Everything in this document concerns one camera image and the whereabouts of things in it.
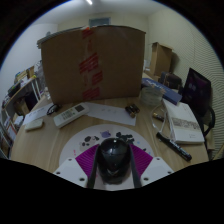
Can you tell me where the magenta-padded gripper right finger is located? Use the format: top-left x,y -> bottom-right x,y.
128,143 -> 175,190

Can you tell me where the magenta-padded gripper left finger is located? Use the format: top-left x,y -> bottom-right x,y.
53,143 -> 102,190

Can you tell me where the black computer mouse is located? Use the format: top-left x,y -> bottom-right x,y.
96,137 -> 132,184

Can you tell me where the black marker pen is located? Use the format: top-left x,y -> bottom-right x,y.
155,131 -> 193,162

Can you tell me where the white book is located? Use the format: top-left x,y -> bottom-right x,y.
162,98 -> 206,145

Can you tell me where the white remote with display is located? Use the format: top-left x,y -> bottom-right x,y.
53,102 -> 90,129

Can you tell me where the black battery pair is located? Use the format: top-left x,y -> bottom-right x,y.
124,102 -> 141,119

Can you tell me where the small black object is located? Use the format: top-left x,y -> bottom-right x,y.
45,103 -> 62,116

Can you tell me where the white paper sheet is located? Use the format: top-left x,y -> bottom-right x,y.
22,102 -> 56,126
84,101 -> 138,127

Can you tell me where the black chair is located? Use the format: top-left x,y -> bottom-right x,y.
196,105 -> 217,138

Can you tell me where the shelf unit with books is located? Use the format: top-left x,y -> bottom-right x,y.
0,109 -> 26,159

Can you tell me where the clear disc spindle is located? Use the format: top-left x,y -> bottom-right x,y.
139,85 -> 165,108

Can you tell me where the small brown cardboard box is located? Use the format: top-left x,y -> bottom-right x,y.
14,98 -> 31,116

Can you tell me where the black monitor screen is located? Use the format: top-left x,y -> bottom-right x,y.
181,67 -> 213,118

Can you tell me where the dark brown chair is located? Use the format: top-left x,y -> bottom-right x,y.
159,71 -> 184,91

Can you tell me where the wooden side desk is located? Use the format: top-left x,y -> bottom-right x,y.
1,74 -> 43,111

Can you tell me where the clear glass jar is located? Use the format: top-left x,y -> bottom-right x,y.
34,61 -> 51,100

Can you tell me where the large taped cardboard box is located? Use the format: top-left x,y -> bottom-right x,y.
40,24 -> 147,106

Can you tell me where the tall open cardboard box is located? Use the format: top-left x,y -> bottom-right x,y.
149,41 -> 174,78

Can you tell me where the stack of papers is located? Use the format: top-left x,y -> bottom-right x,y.
35,27 -> 84,50

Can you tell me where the grey door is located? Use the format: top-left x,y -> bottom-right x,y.
88,17 -> 112,28

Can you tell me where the clear cable with plug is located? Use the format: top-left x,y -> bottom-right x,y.
150,103 -> 173,138

